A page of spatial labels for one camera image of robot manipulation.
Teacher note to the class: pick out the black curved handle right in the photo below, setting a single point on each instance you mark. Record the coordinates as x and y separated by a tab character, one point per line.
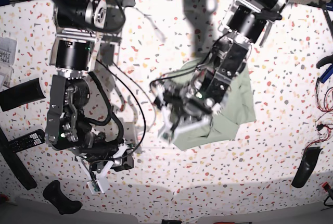
324	61

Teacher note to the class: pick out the black game controller grip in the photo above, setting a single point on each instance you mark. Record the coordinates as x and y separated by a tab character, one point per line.
55	196

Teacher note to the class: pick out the red object bottom left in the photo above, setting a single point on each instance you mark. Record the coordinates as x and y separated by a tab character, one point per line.
4	198

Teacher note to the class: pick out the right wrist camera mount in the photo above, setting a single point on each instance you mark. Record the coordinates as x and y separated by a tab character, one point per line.
97	178

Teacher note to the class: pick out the black curved pad right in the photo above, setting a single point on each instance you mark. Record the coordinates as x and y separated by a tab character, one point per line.
307	166

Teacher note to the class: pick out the blue plastic clamp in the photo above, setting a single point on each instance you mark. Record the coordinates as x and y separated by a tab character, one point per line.
327	74

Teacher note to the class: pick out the black remote control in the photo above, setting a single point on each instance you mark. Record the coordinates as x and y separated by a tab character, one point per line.
27	141

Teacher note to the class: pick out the light green T-shirt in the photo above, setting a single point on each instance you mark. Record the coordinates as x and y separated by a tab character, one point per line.
238	109

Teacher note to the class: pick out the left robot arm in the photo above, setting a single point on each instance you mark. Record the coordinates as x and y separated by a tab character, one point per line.
242	26

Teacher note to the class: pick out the red connector bottom right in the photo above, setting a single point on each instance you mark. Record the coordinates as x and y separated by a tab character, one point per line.
326	186

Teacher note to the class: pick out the black small tool bottom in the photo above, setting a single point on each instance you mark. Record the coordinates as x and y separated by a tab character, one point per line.
166	221

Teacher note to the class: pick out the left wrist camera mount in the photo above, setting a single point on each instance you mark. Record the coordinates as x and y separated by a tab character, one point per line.
167	132

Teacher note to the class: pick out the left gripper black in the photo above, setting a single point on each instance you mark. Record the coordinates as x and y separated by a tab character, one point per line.
188	108

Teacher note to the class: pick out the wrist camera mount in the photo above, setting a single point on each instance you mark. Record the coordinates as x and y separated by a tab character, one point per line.
97	178
167	132

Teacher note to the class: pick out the clear plastic parts box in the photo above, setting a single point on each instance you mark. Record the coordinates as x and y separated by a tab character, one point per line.
7	51

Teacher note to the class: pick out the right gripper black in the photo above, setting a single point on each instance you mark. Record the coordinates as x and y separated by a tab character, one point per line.
96	154

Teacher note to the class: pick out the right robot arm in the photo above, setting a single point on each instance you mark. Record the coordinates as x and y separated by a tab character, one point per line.
81	27

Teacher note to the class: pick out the small clear plastic container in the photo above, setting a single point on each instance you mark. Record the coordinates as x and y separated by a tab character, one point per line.
6	72

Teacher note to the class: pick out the long black bar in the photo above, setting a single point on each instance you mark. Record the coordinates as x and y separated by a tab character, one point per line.
16	165

